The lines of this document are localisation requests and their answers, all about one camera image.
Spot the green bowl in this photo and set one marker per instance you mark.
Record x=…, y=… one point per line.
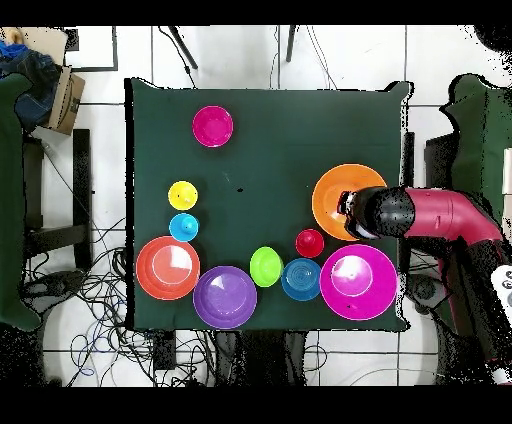
x=266, y=266

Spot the small crimson bowl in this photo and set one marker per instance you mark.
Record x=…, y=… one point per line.
x=212, y=126

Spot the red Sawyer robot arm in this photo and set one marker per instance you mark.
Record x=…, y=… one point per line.
x=440, y=214

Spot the dark green tablecloth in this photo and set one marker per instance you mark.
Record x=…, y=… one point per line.
x=260, y=160

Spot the red cup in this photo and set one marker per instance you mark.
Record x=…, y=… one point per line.
x=309, y=243

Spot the large orange bowl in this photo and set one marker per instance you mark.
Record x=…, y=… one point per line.
x=326, y=200

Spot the blue cup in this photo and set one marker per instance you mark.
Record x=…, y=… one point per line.
x=184, y=227

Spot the yellow cup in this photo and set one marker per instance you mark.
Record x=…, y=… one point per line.
x=182, y=195

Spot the blue bowl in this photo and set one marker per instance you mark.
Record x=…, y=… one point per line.
x=300, y=278

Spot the purple bowl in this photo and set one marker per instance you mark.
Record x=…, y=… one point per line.
x=224, y=300

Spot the red-orange bowl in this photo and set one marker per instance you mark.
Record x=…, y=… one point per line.
x=168, y=267

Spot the large pink bowl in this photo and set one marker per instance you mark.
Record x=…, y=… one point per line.
x=358, y=282

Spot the black tripod leg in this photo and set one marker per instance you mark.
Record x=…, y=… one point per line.
x=290, y=43
x=182, y=46

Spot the brown cardboard box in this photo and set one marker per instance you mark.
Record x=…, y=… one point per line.
x=66, y=100

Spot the dark green side cloth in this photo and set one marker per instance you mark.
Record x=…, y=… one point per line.
x=480, y=152
x=10, y=200

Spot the blue fabric bundle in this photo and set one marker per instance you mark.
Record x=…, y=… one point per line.
x=32, y=80

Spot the black stool frame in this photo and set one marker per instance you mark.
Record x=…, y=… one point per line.
x=82, y=192

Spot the black pedestal foot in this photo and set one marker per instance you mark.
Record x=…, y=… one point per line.
x=56, y=284
x=424, y=290

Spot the white panel black frame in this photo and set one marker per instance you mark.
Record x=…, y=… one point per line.
x=90, y=48

